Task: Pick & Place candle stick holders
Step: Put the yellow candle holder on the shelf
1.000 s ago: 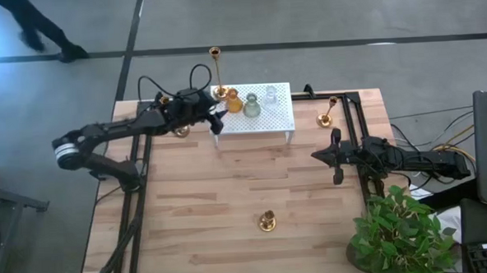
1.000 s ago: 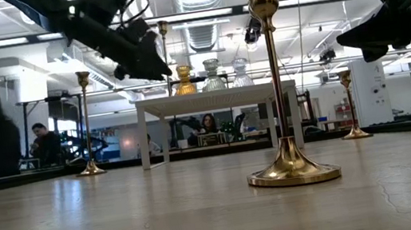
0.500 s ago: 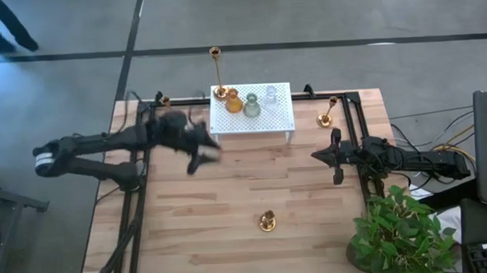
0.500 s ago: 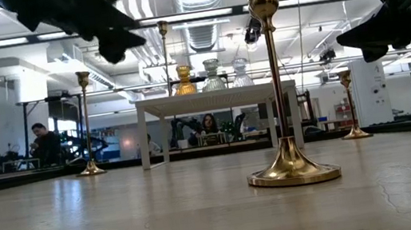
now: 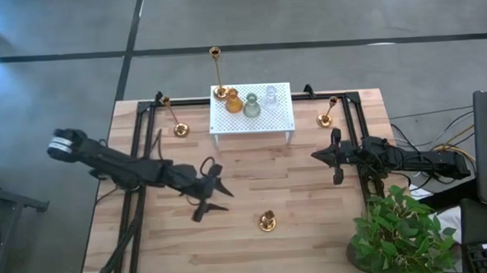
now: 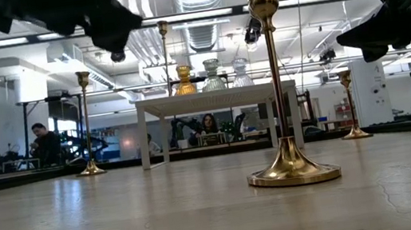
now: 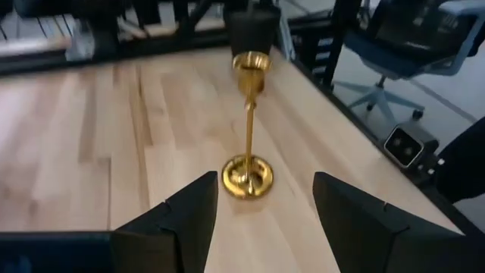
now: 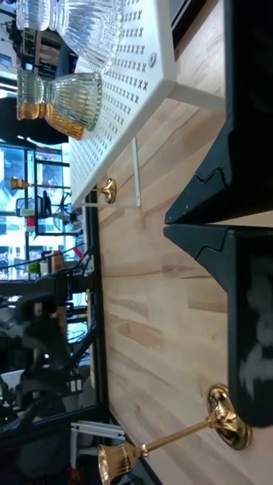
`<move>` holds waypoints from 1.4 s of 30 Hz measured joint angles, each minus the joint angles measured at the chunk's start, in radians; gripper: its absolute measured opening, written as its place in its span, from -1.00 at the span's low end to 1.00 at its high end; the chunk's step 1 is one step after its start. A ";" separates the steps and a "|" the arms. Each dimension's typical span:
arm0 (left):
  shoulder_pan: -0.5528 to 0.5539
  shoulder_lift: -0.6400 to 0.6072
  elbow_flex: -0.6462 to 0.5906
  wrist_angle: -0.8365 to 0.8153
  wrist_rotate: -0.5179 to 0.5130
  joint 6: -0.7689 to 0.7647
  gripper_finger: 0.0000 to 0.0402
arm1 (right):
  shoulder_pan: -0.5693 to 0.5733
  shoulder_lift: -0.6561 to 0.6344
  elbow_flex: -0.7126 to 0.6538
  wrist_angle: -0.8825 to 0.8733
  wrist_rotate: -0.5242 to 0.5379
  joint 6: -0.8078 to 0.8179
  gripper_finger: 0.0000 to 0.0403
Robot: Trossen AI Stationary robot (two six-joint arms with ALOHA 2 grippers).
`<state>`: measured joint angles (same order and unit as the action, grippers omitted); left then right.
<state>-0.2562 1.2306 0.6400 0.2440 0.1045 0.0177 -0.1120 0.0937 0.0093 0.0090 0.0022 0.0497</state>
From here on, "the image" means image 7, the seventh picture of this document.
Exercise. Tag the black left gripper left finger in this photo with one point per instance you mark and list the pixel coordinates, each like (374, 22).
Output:
(113, 254)

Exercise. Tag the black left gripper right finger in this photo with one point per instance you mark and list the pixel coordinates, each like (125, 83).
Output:
(379, 246)

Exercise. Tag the brass candlestick holder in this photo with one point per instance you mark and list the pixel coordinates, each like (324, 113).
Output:
(248, 178)

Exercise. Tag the blue office chair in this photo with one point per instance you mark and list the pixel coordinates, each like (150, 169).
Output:
(386, 57)

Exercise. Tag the grey table-level camera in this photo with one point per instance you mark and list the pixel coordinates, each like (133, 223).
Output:
(403, 146)

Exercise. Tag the black aluminium table frame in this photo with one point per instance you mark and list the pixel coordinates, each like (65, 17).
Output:
(38, 65)

